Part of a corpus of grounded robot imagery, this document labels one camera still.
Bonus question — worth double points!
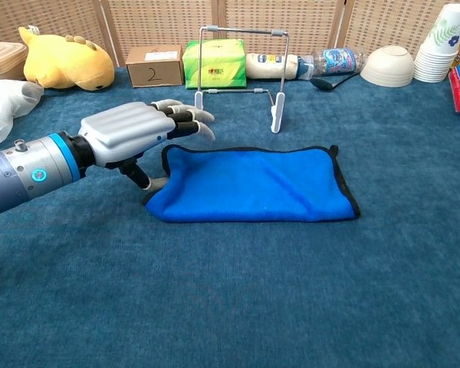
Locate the clear plastic water bottle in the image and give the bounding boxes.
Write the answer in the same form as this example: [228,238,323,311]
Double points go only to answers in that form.
[297,47,368,81]

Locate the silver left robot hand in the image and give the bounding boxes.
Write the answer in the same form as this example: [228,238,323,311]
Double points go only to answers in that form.
[77,98,217,192]

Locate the metal wire stand white feet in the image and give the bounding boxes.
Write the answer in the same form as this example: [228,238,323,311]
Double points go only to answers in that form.
[193,25,291,134]

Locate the blue and grey towel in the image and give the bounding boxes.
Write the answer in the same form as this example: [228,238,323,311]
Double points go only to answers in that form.
[143,143,362,224]

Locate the small cardboard box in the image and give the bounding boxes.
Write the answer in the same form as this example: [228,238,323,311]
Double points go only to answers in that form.
[125,44,184,89]

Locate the green tissue pack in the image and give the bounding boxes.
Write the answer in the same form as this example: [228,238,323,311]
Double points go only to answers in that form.
[182,38,248,90]

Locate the beige upturned bowl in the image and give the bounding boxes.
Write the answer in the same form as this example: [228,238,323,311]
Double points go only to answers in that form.
[360,44,415,87]

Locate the yellow plush dinosaur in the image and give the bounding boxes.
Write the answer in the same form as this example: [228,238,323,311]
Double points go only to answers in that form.
[18,25,116,92]

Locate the cream mayonnaise bottle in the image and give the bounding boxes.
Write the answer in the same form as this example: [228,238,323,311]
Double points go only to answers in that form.
[245,52,304,81]

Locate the woven folding screen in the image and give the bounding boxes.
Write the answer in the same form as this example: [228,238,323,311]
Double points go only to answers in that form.
[0,0,460,69]

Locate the blue carpet table cover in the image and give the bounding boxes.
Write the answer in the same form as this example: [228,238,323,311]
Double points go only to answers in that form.
[0,65,460,368]

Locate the dark spoon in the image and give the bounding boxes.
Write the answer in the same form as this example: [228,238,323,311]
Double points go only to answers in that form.
[310,71,361,93]

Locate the beige lidded food container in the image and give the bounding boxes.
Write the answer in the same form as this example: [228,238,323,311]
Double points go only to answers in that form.
[0,40,28,81]

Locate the white plastic bag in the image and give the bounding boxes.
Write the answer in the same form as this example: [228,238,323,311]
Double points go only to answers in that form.
[0,79,45,146]

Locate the stack of white paper cups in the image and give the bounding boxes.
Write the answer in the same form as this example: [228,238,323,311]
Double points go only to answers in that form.
[412,3,460,84]

